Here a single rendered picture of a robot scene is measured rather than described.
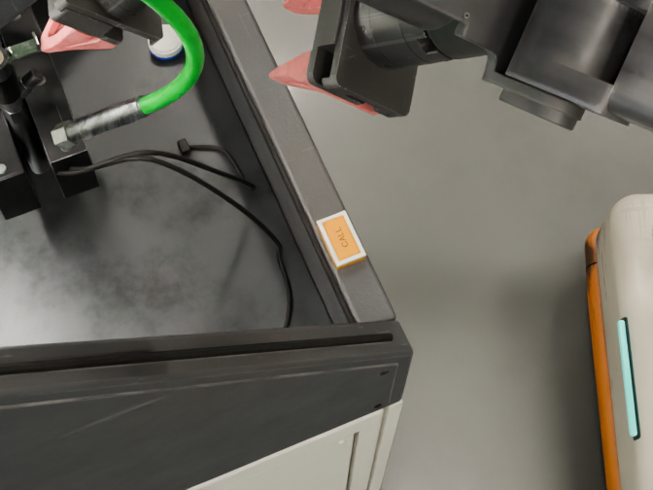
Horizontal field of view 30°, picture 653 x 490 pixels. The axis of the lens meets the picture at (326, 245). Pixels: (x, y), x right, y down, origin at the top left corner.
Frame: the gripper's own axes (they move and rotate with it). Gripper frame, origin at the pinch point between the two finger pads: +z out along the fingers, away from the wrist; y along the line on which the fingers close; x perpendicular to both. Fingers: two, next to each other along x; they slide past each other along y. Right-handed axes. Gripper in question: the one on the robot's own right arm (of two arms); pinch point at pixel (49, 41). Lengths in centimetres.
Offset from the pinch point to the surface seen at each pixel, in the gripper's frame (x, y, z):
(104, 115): 10.6, -0.2, -6.3
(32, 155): 1.8, -8.3, 15.2
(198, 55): 12.4, 1.0, -19.1
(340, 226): 15.2, -26.6, -7.1
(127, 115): 11.6, -0.8, -8.5
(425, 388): 5, -108, 47
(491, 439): 15, -115, 41
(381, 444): 29, -52, 14
